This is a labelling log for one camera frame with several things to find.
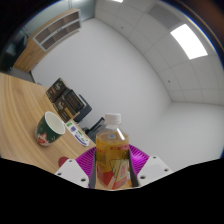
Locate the tall dark brown box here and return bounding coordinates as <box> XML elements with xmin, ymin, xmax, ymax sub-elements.
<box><xmin>45</xmin><ymin>77</ymin><xmax>69</xmax><ymax>104</ymax></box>

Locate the green and white leaflet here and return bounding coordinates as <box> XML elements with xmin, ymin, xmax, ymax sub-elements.
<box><xmin>64</xmin><ymin>121</ymin><xmax>91</xmax><ymax>148</ymax></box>

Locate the wooden glass-door shelf cabinet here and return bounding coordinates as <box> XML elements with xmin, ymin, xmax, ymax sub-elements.
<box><xmin>13</xmin><ymin>8</ymin><xmax>82</xmax><ymax>73</ymax></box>

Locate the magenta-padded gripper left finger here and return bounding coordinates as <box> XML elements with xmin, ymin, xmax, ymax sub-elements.
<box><xmin>54</xmin><ymin>146</ymin><xmax>98</xmax><ymax>190</ymax></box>

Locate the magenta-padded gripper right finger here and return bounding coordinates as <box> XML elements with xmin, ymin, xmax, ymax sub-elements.
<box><xmin>128</xmin><ymin>143</ymin><xmax>174</xmax><ymax>188</ymax></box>

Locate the ceiling air vent grille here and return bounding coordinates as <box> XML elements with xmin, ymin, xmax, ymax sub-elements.
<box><xmin>147</xmin><ymin>3</ymin><xmax>183</xmax><ymax>31</ymax></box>

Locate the dark blue office chair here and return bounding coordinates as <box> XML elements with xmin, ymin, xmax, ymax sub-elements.
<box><xmin>73</xmin><ymin>94</ymin><xmax>93</xmax><ymax>124</ymax></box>

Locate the green printed mug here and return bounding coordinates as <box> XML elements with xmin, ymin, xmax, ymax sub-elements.
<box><xmin>35</xmin><ymin>110</ymin><xmax>67</xmax><ymax>148</ymax></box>

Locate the wide dark brown box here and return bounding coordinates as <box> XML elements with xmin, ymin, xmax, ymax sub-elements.
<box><xmin>53</xmin><ymin>88</ymin><xmax>86</xmax><ymax>124</ymax></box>

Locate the yellow drink bottle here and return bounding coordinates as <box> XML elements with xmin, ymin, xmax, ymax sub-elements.
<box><xmin>95</xmin><ymin>112</ymin><xmax>130</xmax><ymax>191</ymax></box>

